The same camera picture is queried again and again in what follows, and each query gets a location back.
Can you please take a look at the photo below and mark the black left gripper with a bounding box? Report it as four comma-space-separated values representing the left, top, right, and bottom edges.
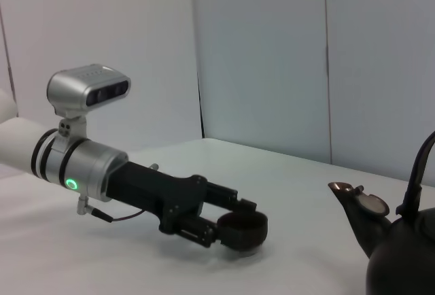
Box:
107, 160, 258, 249

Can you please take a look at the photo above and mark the dark brown teacup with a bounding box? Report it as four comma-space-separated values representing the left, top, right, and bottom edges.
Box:
216, 210, 269, 252

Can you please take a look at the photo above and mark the black round teapot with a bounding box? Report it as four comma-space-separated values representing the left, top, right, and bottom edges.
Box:
328, 131, 435, 295

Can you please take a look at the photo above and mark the dark left gripper cable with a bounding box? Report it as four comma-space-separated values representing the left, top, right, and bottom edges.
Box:
76, 196, 160, 224

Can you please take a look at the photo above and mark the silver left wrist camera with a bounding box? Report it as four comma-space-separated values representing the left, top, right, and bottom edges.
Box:
46, 64, 132, 146

